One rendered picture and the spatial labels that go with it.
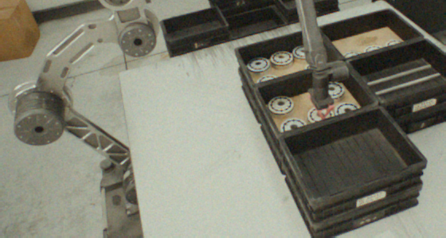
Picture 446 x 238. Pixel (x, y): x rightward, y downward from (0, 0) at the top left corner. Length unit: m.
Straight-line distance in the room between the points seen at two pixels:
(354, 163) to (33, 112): 1.22
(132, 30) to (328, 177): 0.90
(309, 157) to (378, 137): 0.27
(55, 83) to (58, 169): 1.20
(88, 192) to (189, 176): 1.20
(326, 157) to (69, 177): 1.86
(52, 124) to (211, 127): 0.63
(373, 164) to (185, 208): 0.69
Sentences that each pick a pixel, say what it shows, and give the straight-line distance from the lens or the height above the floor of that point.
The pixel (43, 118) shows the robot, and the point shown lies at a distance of 1.90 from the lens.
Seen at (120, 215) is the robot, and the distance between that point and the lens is 2.34.
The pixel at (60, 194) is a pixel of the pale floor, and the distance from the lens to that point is 2.93.
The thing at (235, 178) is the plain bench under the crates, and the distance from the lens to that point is 1.70.
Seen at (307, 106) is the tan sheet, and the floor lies 0.83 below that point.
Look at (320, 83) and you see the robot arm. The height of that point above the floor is 1.05.
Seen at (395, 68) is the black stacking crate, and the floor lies 0.83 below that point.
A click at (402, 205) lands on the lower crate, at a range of 1.58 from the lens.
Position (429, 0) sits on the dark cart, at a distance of 3.35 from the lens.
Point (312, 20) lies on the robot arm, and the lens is 1.50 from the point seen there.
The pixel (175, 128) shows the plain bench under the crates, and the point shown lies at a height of 0.70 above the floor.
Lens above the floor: 2.00
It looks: 38 degrees down
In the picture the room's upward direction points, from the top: 6 degrees counter-clockwise
